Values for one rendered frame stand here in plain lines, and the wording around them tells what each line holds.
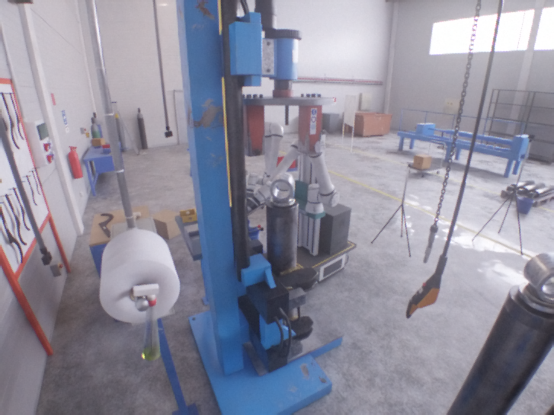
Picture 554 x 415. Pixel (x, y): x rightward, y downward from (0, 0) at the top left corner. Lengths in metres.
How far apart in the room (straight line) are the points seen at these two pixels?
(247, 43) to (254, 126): 0.45
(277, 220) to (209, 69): 0.95
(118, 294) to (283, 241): 1.11
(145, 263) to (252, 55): 0.94
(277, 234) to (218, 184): 0.54
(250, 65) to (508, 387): 1.75
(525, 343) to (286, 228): 1.30
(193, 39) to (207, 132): 0.43
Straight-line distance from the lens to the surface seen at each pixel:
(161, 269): 1.03
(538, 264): 1.33
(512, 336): 1.42
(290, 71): 1.63
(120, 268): 1.01
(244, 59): 1.31
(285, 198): 1.76
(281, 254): 1.90
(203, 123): 1.46
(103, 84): 1.25
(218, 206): 1.59
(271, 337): 1.95
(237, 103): 1.38
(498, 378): 1.56
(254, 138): 1.59
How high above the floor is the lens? 2.18
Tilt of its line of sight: 24 degrees down
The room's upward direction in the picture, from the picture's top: straight up
